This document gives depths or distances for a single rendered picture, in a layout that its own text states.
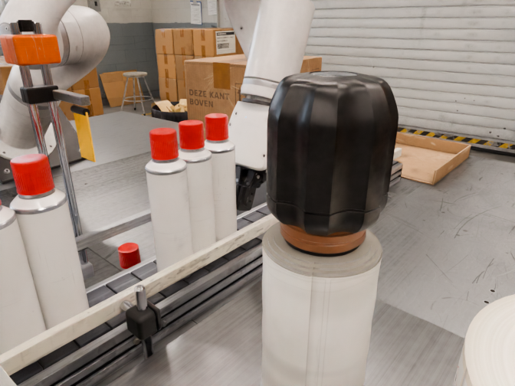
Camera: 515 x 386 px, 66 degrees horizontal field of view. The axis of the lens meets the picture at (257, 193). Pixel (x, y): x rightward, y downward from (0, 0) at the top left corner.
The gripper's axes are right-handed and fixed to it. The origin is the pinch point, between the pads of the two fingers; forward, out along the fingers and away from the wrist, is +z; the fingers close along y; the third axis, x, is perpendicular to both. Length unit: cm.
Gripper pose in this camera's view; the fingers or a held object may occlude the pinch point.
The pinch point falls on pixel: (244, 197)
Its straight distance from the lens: 65.2
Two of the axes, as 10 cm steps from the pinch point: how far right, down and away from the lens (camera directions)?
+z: -2.2, 9.7, 1.4
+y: 7.5, 2.6, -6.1
